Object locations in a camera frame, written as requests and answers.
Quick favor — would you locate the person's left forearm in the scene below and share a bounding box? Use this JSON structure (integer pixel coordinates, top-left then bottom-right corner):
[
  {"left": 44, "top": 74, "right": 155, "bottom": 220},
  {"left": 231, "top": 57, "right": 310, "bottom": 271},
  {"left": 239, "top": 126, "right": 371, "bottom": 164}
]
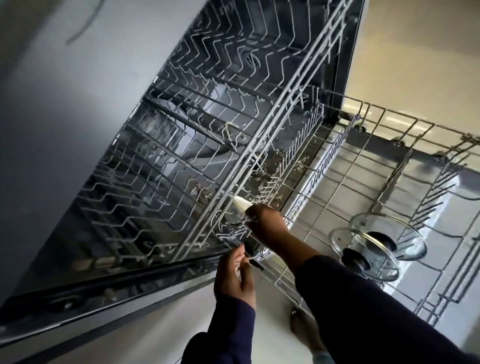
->
[{"left": 181, "top": 296, "right": 257, "bottom": 364}]

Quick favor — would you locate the person's right hand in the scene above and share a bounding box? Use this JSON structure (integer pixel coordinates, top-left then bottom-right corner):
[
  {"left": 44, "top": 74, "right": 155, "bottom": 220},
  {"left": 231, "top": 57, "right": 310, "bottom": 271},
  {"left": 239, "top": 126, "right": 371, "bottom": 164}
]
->
[{"left": 243, "top": 203, "right": 292, "bottom": 248}]

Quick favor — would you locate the silver dishwasher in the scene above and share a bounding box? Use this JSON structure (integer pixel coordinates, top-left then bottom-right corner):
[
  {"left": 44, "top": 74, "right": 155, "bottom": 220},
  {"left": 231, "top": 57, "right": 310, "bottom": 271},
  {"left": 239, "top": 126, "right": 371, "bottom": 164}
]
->
[{"left": 0, "top": 0, "right": 480, "bottom": 350}]

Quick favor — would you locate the white base cabinet door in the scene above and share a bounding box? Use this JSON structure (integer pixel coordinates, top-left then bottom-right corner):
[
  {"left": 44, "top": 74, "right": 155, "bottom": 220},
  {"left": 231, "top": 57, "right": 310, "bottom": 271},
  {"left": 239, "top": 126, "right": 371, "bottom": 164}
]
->
[{"left": 14, "top": 279, "right": 222, "bottom": 364}]

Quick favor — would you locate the white cup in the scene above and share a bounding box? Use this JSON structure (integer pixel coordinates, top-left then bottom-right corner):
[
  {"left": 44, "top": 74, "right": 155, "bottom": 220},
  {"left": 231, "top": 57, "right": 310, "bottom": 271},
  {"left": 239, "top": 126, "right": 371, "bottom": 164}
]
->
[{"left": 233, "top": 195, "right": 253, "bottom": 218}]

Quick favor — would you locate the glass lid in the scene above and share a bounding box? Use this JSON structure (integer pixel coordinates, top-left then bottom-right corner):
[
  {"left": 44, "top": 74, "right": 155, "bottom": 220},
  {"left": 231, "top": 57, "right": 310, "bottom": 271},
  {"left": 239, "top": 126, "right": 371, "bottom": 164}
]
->
[
  {"left": 348, "top": 211, "right": 428, "bottom": 262},
  {"left": 328, "top": 226, "right": 400, "bottom": 282}
]

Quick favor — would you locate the person's right forearm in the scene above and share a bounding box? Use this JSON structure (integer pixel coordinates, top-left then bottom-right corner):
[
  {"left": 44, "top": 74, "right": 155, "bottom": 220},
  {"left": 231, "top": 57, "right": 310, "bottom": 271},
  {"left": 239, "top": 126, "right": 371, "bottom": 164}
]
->
[{"left": 277, "top": 239, "right": 470, "bottom": 364}]

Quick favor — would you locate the wire dishwasher rack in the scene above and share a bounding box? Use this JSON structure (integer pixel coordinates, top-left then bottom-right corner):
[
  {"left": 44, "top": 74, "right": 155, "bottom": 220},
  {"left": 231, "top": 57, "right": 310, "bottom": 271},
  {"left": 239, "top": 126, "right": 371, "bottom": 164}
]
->
[
  {"left": 73, "top": 0, "right": 361, "bottom": 263},
  {"left": 224, "top": 88, "right": 480, "bottom": 327}
]

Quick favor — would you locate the person's left leg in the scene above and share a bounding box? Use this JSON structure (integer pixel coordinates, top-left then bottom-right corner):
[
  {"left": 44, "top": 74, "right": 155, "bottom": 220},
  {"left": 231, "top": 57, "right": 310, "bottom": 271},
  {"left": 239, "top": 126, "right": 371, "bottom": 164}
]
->
[{"left": 311, "top": 348, "right": 337, "bottom": 364}]

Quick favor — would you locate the person's left hand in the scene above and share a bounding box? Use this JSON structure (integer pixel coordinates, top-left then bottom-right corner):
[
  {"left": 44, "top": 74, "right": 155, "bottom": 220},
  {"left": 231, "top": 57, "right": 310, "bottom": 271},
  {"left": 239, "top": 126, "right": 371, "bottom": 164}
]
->
[{"left": 213, "top": 245, "right": 257, "bottom": 310}]

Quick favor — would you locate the person's left foot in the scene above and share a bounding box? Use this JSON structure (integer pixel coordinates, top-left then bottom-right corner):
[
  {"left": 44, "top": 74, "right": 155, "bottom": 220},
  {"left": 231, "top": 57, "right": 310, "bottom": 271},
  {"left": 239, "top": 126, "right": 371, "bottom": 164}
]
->
[{"left": 290, "top": 307, "right": 327, "bottom": 353}]

